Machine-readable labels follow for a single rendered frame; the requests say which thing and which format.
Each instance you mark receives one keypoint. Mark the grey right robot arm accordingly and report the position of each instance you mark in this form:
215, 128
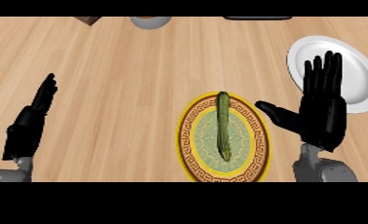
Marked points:
319, 166

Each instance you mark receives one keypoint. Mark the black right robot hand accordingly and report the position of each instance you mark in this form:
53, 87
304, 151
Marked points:
322, 111

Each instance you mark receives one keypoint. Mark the yellow patterned plate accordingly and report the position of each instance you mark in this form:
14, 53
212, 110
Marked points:
202, 143

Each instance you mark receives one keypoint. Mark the plain white plate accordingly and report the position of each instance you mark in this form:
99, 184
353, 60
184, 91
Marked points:
354, 75

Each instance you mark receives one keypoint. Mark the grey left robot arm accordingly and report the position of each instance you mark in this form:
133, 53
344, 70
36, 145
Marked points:
16, 170

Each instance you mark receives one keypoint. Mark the long green squash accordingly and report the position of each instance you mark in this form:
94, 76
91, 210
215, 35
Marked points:
223, 126

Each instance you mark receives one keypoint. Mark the flat black tray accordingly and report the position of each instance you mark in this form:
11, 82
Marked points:
255, 18

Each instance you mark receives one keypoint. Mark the grey round bowl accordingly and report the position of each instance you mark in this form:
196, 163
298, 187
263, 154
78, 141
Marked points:
149, 22

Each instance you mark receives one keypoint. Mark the brown wooden block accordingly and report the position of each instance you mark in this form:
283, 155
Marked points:
87, 20

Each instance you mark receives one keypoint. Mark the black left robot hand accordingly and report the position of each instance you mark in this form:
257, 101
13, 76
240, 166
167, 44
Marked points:
29, 124

